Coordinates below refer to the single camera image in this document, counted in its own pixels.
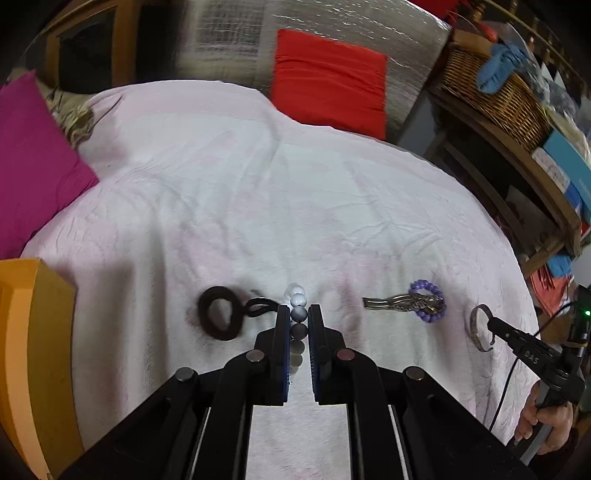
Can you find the beige patterned cloth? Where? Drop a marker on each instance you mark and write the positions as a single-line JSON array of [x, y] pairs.
[[76, 122]]

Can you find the person's right hand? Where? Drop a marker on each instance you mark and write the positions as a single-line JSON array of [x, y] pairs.
[[554, 429]]

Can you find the wicker basket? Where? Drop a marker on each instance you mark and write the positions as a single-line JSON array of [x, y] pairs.
[[508, 101]]

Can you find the blue cloth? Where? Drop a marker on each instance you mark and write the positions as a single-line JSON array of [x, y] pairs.
[[501, 64]]

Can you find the red cloth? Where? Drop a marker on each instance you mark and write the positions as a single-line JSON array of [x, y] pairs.
[[549, 290]]

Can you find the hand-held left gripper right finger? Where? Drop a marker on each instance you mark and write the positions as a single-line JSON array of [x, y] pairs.
[[316, 360]]

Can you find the black hair scrunchie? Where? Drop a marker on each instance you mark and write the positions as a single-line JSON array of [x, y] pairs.
[[204, 309]]

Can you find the silver cuff bangle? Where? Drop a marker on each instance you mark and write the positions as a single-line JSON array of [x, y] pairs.
[[474, 323]]

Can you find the wooden glass-front cabinet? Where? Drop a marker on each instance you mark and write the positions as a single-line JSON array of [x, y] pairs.
[[124, 46]]

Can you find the wooden shelf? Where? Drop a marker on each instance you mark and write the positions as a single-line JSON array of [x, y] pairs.
[[512, 147]]

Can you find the blue cardboard box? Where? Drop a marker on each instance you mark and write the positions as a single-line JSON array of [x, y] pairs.
[[572, 161]]

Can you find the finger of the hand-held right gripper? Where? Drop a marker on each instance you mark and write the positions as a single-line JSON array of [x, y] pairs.
[[508, 333]]

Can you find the red cushion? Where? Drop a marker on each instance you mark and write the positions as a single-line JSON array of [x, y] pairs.
[[328, 83]]

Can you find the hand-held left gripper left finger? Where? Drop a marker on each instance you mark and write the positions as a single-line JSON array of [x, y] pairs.
[[282, 360]]

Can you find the magenta pillow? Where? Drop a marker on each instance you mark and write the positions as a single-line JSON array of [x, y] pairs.
[[32, 161]]

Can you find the orange cardboard box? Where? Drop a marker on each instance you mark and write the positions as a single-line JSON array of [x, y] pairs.
[[37, 346]]

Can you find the silver metal hair clip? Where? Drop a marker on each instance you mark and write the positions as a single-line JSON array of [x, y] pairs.
[[392, 303]]

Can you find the silver foil insulation board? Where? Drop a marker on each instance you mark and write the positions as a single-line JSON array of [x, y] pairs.
[[406, 41]]

